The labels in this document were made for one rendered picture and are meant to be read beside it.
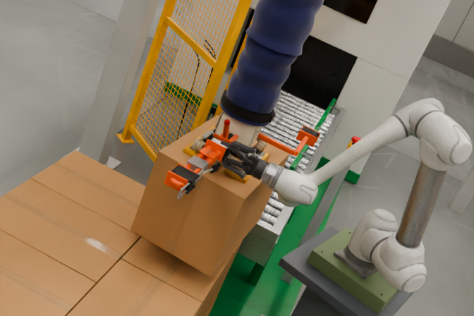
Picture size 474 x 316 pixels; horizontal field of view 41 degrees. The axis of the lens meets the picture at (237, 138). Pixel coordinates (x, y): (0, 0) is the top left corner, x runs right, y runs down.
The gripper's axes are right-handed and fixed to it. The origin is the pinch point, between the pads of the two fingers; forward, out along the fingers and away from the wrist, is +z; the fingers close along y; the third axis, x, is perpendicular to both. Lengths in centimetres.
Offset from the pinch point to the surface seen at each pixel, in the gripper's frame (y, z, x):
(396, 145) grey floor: 120, -97, 440
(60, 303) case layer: 66, 25, -43
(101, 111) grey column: 78, 103, 130
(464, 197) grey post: 104, -163, 345
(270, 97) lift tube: -20.5, -8.3, 20.3
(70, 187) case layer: 66, 63, 24
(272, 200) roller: 65, -22, 103
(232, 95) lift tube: -15.5, 5.6, 16.9
